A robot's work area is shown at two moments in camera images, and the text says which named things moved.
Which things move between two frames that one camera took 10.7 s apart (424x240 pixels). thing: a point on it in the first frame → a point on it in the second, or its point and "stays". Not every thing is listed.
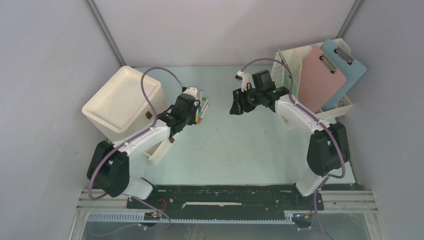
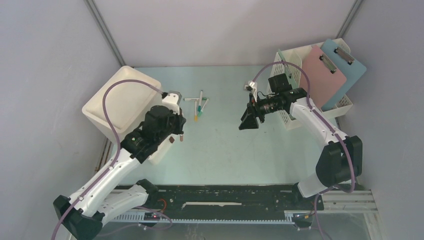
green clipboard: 287,77 stays
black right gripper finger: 236,108 → 249,120
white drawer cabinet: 122,108 stays
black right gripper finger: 238,97 → 251,106
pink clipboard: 320,78 stays
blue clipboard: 352,69 stays
